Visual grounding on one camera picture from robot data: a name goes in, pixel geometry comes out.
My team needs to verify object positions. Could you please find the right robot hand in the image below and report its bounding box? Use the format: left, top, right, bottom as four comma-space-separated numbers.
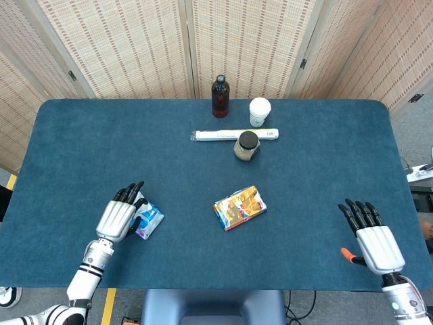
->
338, 198, 406, 276

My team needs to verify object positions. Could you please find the glass jar black lid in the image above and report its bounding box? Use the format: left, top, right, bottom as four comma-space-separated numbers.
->
233, 130, 261, 161

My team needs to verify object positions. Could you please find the white power strip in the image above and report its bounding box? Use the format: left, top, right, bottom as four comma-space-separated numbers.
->
406, 163, 433, 183

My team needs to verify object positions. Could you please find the white paper cup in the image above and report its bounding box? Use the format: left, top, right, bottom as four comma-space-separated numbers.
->
249, 97, 272, 128

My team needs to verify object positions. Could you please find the yellow floor tape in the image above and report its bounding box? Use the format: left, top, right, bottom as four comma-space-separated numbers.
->
100, 288, 117, 325

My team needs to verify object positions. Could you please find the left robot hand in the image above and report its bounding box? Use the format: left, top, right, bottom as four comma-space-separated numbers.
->
95, 180, 149, 244

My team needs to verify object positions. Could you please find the dark brown glass bottle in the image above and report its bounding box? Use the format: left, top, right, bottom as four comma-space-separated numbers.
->
211, 74, 231, 119

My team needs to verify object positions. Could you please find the blue tissue pack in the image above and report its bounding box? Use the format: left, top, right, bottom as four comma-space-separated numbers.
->
129, 191, 166, 241

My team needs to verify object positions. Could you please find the black and white shoe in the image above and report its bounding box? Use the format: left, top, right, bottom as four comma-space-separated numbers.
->
0, 286, 23, 309

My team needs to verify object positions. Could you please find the blue chair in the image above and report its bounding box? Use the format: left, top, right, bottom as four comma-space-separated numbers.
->
141, 289, 288, 325

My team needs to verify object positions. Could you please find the bamboo folding screen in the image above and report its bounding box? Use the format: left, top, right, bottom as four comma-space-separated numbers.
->
0, 0, 433, 173

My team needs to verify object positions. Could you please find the colourful snack packet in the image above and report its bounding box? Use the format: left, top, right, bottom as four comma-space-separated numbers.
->
212, 185, 268, 232

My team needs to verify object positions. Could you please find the black floor cable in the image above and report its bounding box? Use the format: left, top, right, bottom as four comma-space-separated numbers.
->
283, 290, 317, 325

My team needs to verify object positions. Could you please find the white long tube package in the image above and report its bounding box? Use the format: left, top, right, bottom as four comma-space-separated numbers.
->
189, 127, 280, 142

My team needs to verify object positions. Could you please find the blue table mat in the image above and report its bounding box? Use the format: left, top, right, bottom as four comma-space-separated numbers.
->
0, 98, 433, 293

